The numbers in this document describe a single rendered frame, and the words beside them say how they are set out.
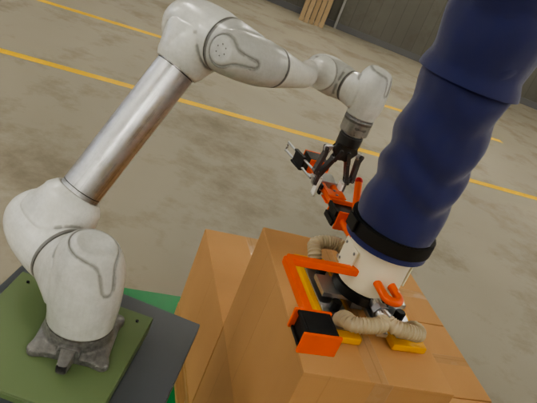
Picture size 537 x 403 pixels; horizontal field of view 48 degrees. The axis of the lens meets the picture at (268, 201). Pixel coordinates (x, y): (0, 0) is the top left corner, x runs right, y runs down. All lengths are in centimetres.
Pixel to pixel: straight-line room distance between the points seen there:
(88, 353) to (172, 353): 24
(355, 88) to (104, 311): 95
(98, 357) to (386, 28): 1145
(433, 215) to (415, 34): 1117
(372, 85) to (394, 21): 1073
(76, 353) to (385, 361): 72
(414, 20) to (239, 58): 1126
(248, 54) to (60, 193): 53
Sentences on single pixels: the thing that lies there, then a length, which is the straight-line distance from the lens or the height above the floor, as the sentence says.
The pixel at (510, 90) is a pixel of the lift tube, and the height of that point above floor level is 163.
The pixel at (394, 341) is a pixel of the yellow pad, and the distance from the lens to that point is 158.
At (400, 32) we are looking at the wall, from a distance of 1254.
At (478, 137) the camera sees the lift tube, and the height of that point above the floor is 151.
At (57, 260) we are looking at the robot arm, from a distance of 134.
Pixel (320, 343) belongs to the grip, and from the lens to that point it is 124.
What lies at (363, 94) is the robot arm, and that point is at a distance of 180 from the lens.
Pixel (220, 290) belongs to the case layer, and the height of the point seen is 54.
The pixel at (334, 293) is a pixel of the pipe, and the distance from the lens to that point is 158.
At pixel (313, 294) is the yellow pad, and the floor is 97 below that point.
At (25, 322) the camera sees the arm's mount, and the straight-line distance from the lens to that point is 154.
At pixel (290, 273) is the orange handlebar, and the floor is 108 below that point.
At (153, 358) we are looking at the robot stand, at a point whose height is 75.
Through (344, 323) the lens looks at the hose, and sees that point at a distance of 147.
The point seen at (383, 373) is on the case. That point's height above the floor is 94.
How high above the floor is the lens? 180
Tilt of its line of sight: 25 degrees down
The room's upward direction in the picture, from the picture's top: 22 degrees clockwise
